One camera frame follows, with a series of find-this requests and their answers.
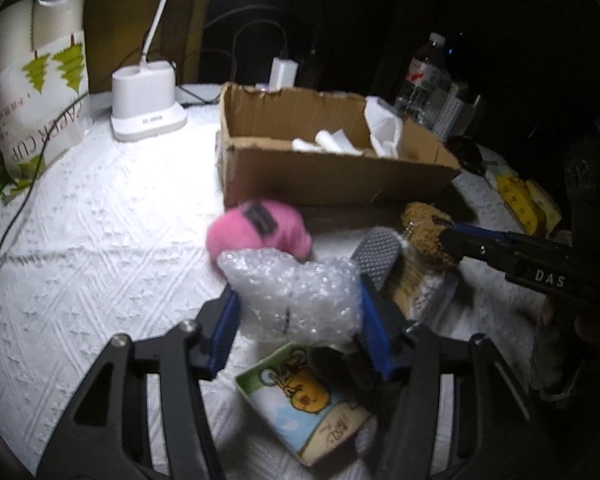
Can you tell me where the grey ribbed pad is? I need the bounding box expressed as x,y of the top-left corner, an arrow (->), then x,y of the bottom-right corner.
352,226 -> 404,292

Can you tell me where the cardboard box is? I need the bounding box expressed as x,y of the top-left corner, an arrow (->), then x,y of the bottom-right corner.
215,81 -> 462,209

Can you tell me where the thin black charger cable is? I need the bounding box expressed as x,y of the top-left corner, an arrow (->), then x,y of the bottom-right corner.
230,19 -> 290,83

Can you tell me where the white charger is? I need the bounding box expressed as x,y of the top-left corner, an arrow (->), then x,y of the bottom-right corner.
270,57 -> 300,89

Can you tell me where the white desk lamp base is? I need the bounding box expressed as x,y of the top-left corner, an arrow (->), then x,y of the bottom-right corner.
111,0 -> 189,144

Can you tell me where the brown plush toy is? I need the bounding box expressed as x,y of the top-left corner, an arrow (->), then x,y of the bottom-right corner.
400,201 -> 462,273

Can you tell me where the white textured tablecloth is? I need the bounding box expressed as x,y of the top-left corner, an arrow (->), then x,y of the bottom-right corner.
0,81 -> 573,480

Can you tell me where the beige packaged brush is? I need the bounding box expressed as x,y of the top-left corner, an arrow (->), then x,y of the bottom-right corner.
384,246 -> 462,322

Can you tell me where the crumpled white tissue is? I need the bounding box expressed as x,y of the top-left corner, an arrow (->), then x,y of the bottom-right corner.
363,95 -> 407,159

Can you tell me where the pink plush toy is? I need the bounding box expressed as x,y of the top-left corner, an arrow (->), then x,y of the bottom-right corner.
205,199 -> 313,263

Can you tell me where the clear water bottle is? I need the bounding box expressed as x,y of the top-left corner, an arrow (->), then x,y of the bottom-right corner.
394,32 -> 452,122

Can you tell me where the yellow packet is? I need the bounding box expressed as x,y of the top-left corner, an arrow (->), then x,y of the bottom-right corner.
494,171 -> 563,237

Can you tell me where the paper cup bag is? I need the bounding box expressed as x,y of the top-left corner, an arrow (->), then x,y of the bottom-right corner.
0,0 -> 94,187

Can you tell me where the cartoon printed packet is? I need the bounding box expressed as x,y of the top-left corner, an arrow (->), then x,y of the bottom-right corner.
234,342 -> 377,467

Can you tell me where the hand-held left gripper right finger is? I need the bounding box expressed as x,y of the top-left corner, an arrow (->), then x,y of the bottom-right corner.
357,272 -> 568,480

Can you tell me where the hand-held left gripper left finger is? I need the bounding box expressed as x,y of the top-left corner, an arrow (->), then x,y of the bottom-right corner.
35,287 -> 242,480

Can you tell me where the clear bubble wrap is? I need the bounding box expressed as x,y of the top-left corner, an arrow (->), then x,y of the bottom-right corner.
216,247 -> 365,348

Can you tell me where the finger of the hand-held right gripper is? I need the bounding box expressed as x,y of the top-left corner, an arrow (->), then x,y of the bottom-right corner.
440,224 -> 521,270

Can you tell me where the white perforated basket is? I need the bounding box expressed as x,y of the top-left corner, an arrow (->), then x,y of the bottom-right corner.
431,81 -> 474,142

